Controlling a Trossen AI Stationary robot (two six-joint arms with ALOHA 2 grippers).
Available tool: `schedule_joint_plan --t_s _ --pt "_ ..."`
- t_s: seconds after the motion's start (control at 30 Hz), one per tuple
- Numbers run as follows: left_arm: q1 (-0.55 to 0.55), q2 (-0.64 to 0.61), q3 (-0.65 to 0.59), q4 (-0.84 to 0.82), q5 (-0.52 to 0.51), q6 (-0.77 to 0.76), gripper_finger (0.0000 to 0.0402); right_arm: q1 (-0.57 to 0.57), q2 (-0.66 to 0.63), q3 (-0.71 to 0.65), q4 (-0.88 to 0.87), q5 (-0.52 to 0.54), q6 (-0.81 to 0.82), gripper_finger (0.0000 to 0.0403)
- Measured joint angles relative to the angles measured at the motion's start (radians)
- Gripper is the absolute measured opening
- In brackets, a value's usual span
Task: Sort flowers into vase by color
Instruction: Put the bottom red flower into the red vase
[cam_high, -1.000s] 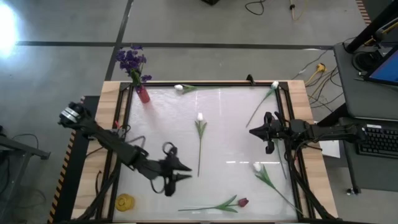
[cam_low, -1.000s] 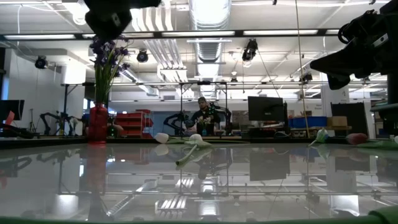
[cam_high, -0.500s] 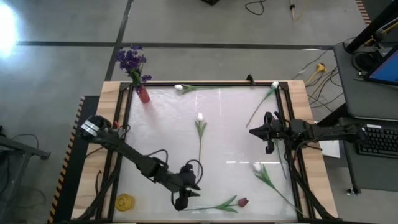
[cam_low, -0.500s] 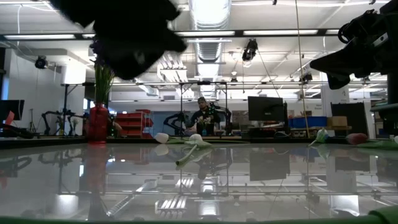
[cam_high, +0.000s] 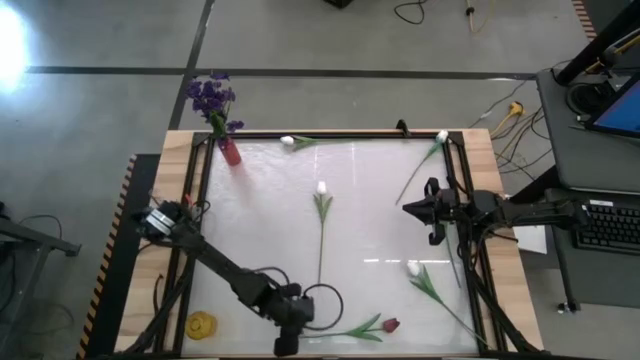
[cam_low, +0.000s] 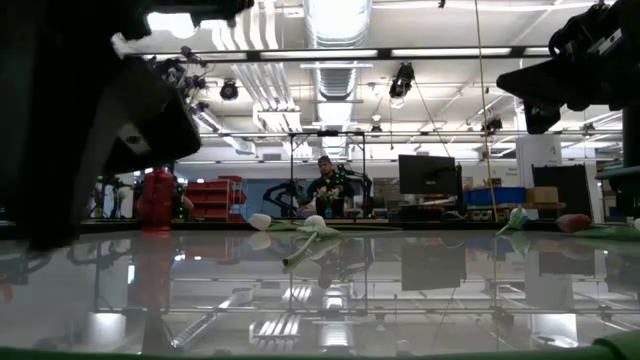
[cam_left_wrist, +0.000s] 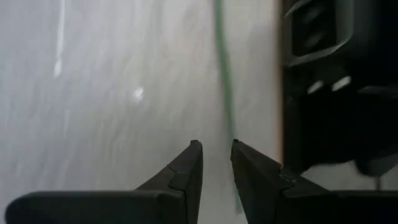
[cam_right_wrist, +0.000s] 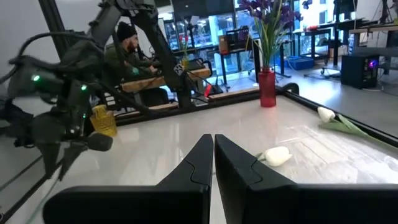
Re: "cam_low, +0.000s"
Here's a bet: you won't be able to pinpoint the overhead light bar frame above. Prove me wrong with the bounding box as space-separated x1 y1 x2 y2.
114 45 556 64

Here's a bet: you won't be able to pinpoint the cardboard box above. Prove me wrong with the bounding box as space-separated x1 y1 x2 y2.
525 186 560 205

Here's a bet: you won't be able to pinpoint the white ceiling pipes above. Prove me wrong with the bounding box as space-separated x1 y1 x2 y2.
209 9 306 134

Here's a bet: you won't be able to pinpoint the black hanging camera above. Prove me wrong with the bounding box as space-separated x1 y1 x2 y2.
219 79 240 102
388 62 416 100

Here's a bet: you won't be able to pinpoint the wooden distant workbench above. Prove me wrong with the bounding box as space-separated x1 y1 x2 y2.
387 201 567 224

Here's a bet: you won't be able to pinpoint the white glossy table sheet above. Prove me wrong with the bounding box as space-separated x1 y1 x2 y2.
0 227 640 357

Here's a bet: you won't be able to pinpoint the black panel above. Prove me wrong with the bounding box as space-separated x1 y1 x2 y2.
531 163 594 219

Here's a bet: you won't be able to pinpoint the blue storage bins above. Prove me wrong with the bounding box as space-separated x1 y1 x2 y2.
463 186 526 207

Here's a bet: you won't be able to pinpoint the red artificial tulip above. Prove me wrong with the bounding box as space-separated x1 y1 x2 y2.
555 213 640 244

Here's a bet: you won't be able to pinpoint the red vase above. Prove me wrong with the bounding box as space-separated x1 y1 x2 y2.
137 167 176 234

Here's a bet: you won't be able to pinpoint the black distant rig frame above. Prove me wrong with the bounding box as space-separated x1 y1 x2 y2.
287 128 369 221

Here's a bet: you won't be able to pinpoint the red storage shelves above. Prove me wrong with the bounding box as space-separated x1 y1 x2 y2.
184 174 249 224

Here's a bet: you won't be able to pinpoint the black computer monitor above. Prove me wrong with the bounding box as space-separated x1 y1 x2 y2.
398 153 459 197

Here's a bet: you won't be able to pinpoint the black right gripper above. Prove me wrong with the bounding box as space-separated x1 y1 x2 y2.
497 4 626 135

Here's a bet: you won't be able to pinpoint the white pillar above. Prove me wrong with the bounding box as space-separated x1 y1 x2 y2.
515 134 564 189

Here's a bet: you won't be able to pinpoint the grey side desk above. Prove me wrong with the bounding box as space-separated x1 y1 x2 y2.
594 165 640 221

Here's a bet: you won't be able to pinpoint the thin hanging cable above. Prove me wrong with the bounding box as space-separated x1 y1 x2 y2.
472 0 500 224

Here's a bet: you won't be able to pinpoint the person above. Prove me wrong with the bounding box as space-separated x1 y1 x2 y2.
299 154 357 220

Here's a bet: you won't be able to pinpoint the white artificial tulip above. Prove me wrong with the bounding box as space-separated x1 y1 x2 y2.
248 213 301 232
282 214 344 267
494 205 530 236

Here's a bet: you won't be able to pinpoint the silver ceiling duct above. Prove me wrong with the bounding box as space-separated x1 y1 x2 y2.
302 0 374 101

